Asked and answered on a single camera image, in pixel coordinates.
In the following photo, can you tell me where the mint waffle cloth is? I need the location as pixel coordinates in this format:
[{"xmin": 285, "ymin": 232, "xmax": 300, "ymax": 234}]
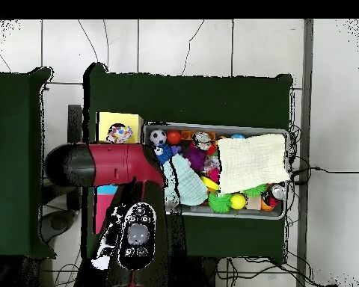
[{"xmin": 162, "ymin": 154, "xmax": 209, "ymax": 207}]

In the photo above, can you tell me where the wooden box with three holes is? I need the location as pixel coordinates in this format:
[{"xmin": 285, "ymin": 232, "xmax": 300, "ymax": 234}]
[{"xmin": 92, "ymin": 111, "xmax": 144, "ymax": 235}]

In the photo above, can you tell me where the clear mesh bin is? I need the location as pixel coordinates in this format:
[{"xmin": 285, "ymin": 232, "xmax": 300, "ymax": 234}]
[{"xmin": 141, "ymin": 120, "xmax": 290, "ymax": 220}]

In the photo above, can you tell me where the purple spiky ball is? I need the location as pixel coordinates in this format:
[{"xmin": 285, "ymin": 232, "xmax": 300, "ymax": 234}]
[{"xmin": 185, "ymin": 144, "xmax": 207, "ymax": 173}]

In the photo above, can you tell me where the blue spiky toy with eyes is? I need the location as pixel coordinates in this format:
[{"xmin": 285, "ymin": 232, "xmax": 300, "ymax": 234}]
[{"xmin": 153, "ymin": 143, "xmax": 174, "ymax": 165}]

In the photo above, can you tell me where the orange ball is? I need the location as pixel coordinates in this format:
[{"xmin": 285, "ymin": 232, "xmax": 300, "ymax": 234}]
[{"xmin": 167, "ymin": 130, "xmax": 182, "ymax": 146}]

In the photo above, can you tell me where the crushed silver can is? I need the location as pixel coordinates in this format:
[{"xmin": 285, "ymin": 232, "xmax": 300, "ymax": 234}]
[{"xmin": 194, "ymin": 131, "xmax": 213, "ymax": 152}]

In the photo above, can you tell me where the small soccer ball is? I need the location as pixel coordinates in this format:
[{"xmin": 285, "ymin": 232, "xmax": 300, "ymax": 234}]
[{"xmin": 149, "ymin": 129, "xmax": 168, "ymax": 146}]

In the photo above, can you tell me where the dark green table cloth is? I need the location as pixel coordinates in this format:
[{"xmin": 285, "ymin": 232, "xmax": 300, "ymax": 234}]
[{"xmin": 81, "ymin": 61, "xmax": 295, "ymax": 265}]

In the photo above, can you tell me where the green spiky ball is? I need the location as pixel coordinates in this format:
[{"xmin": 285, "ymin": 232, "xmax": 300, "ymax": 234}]
[{"xmin": 208, "ymin": 192, "xmax": 233, "ymax": 214}]

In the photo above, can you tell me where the cream waffle cloth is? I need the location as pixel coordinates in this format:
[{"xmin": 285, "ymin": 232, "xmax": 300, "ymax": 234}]
[{"xmin": 216, "ymin": 133, "xmax": 291, "ymax": 194}]

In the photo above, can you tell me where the yellow ball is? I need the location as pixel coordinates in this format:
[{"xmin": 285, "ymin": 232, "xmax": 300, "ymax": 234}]
[{"xmin": 229, "ymin": 193, "xmax": 247, "ymax": 211}]

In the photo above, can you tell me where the green covered side table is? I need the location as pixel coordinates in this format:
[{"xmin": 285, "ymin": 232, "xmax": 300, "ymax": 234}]
[{"xmin": 0, "ymin": 67, "xmax": 56, "ymax": 259}]

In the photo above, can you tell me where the black cable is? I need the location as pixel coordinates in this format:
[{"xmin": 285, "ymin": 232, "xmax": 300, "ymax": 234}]
[{"xmin": 289, "ymin": 166, "xmax": 359, "ymax": 175}]

